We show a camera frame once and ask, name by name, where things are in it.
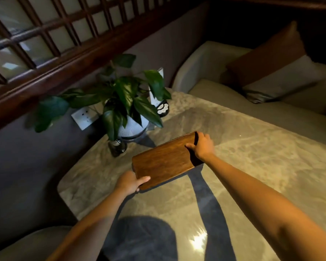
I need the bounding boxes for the white wall socket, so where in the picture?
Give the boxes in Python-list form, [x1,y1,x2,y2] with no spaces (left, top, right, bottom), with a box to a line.
[71,102,105,131]

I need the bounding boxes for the green potted plant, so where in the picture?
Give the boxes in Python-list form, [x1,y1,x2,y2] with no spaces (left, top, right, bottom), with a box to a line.
[34,53,172,141]

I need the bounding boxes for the person's left forearm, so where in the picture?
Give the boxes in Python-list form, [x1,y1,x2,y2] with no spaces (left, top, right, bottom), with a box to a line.
[46,184,131,261]

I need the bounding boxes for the person's right hand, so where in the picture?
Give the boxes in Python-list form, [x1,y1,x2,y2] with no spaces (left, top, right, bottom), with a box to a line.
[185,132,216,163]

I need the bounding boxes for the brown wooden board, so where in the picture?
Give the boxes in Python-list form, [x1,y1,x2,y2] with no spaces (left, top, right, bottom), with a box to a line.
[132,131,204,191]

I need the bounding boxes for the wooden lattice window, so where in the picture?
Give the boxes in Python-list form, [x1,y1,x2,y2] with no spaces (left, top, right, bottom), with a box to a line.
[0,0,210,137]

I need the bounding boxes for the grey cushion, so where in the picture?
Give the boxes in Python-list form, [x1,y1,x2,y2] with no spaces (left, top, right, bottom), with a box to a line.
[242,54,326,104]

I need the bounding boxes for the white table sign stand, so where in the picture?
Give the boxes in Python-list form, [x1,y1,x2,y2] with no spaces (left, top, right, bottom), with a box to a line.
[148,67,169,118]

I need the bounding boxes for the white ribbed plant pot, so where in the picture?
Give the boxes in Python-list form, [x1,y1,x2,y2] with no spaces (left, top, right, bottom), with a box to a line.
[117,114,150,138]

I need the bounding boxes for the beige sofa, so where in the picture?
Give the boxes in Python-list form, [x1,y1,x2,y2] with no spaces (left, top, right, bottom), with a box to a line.
[172,41,326,149]

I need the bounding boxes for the brown cushion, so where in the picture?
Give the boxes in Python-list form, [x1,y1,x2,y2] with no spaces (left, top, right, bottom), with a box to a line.
[226,20,306,88]

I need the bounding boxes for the beige seat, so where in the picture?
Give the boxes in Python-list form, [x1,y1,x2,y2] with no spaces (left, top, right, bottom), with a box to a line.
[0,225,72,261]

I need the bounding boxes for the person's right forearm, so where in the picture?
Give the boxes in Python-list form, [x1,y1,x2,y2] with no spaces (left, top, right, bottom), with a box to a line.
[204,154,326,261]

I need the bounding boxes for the person's left hand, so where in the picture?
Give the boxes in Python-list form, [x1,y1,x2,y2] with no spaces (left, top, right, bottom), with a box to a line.
[115,171,151,197]

